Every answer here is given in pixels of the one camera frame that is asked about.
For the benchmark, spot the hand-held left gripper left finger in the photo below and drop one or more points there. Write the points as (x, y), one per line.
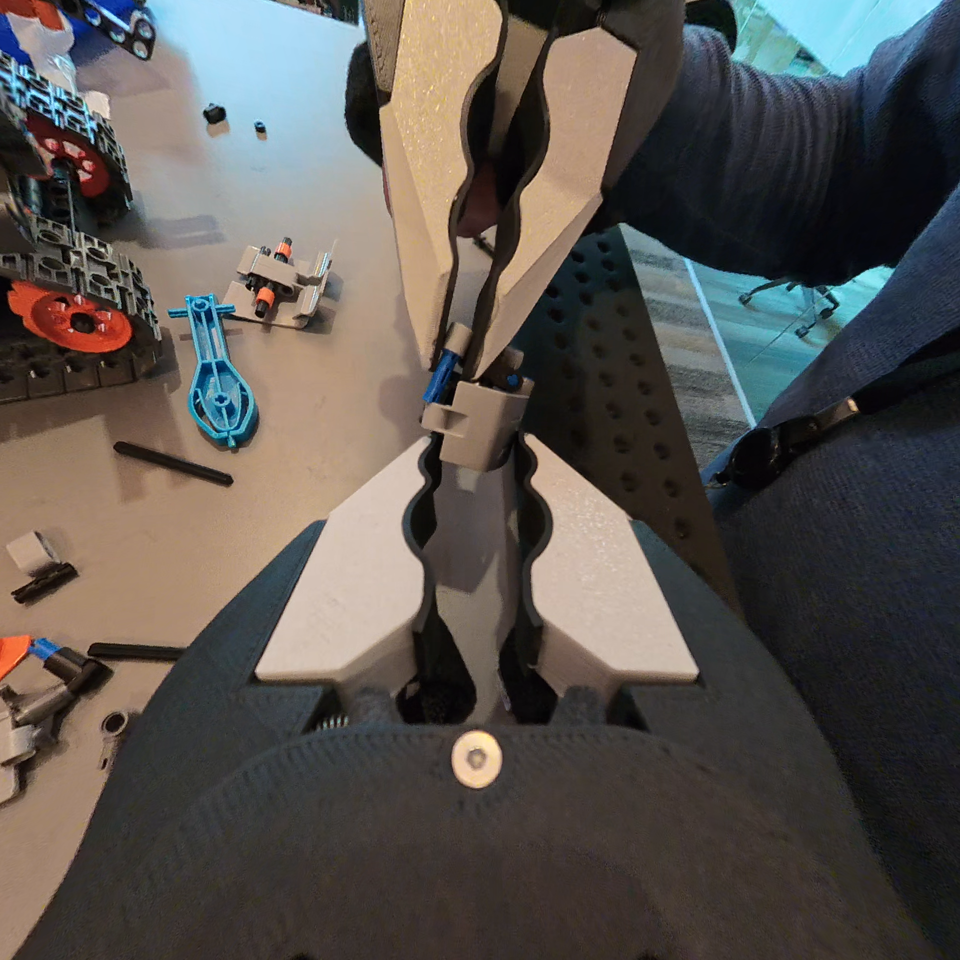
(345, 600)

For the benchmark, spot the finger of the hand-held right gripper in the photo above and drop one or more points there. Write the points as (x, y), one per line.
(427, 112)
(570, 150)

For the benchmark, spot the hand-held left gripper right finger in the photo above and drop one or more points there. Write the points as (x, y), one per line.
(607, 600)

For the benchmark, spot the black wheel brick assembly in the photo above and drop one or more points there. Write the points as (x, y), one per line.
(480, 427)

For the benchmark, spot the black elbow connector blue pin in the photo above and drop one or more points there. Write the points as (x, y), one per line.
(74, 664)

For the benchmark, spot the person's right forearm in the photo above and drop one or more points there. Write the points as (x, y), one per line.
(787, 150)

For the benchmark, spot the black axle rod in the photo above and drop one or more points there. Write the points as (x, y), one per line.
(172, 464)
(135, 650)

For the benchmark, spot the black badge reel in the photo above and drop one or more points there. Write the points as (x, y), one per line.
(764, 450)

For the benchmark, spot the blue brick separator tool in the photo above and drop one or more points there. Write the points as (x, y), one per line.
(220, 398)

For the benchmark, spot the person's blue-clothed body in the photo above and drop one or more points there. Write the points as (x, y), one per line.
(862, 600)

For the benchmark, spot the black office chair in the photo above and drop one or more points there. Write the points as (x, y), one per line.
(806, 299)

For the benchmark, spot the black pin connector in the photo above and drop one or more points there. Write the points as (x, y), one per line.
(44, 583)

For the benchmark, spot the orange plastic panel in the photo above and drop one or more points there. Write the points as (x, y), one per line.
(14, 656)

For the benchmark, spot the grey axle connector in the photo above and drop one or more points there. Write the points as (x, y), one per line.
(30, 720)

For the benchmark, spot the large grey flat panel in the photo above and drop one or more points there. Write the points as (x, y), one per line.
(9, 784)

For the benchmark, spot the tracked toy robot vehicle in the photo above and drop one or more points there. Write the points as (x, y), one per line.
(67, 262)

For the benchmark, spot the grey bracket with orange bushes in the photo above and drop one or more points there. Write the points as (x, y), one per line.
(278, 284)

